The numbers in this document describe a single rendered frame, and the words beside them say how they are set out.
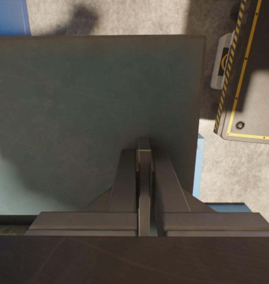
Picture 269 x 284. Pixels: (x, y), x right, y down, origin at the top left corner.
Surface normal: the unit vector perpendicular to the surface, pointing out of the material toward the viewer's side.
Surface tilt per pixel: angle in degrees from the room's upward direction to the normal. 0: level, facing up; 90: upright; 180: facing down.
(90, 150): 0
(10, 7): 90
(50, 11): 0
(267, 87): 0
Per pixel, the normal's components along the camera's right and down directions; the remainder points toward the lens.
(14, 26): 1.00, 0.00
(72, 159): -0.01, 0.30
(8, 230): -0.01, -0.92
